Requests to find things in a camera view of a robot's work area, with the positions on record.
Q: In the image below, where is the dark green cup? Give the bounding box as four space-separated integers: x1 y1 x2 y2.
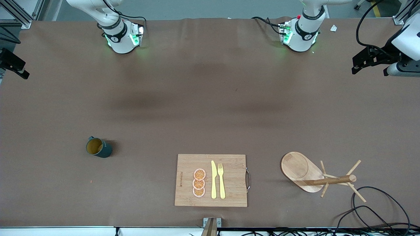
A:
86 136 113 158

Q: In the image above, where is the wooden cup rack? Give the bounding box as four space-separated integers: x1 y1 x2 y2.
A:
281 151 367 203

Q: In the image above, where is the brown table mat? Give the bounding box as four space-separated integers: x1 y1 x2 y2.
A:
0 16 420 228

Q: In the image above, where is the bamboo cutting board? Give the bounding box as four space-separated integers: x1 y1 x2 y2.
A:
175 154 251 207

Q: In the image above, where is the yellow plastic fork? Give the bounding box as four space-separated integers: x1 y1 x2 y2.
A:
218 163 226 200

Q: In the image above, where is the yellow plastic knife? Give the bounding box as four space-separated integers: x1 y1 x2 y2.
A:
211 160 218 199

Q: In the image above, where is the aluminium frame profile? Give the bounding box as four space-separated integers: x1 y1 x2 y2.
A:
0 0 45 29
393 0 420 25

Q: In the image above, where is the black left arm base cable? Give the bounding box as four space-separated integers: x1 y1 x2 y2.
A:
252 16 283 35

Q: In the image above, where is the black arm base cable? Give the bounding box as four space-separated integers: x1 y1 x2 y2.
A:
116 11 147 33
252 16 283 35

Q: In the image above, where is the black right arm base cable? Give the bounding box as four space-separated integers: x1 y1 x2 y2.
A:
116 11 147 33

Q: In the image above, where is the black looped cable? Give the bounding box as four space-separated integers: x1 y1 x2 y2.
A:
335 206 396 230
352 186 411 230

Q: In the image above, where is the grey metal mount bracket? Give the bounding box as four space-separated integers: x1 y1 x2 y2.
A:
201 217 222 236

